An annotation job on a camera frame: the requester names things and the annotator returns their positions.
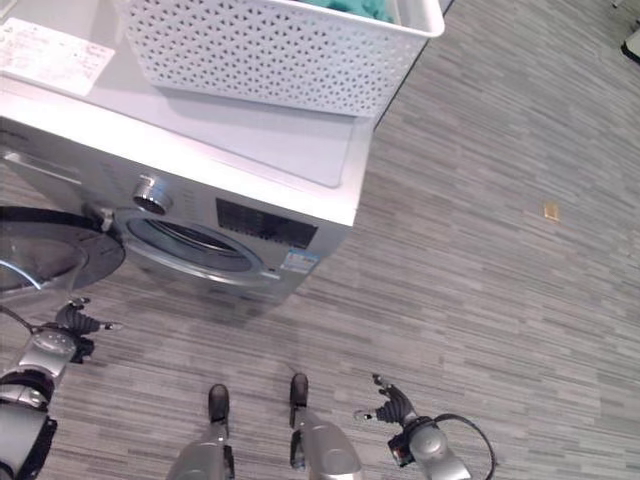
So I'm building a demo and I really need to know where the round washer door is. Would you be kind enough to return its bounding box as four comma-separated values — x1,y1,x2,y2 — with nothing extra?
0,205,126,294

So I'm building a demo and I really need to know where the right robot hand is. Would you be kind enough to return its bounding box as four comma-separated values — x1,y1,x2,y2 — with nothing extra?
352,373,418,429

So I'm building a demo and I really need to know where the blue energy label sticker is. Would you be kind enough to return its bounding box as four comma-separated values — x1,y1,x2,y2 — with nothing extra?
280,251,321,274

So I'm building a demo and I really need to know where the silver washer control dial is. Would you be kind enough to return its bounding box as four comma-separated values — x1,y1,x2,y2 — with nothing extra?
131,174,174,215

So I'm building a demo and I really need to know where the white instruction sheet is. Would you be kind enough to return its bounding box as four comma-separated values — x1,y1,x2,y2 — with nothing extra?
0,17,117,98

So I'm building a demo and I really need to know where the silver front-load washing machine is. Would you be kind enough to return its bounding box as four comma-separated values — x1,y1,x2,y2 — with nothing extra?
0,0,430,307

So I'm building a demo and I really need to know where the teal laundry cloth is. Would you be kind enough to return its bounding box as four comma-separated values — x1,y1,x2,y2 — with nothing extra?
288,0,402,25

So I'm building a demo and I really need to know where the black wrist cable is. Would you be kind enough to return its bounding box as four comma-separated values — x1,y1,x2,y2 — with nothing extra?
0,305,39,335
433,412,499,480

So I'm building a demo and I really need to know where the black furniture base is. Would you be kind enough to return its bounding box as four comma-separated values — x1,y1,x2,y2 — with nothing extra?
620,14,640,64

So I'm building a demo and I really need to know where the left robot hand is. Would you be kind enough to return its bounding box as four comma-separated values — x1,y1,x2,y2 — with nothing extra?
53,297,124,365

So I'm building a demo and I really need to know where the silver left robot leg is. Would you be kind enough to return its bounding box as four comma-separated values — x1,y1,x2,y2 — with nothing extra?
164,383,236,480

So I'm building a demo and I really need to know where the white perforated laundry basket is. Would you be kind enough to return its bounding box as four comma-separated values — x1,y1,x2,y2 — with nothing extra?
113,0,446,119

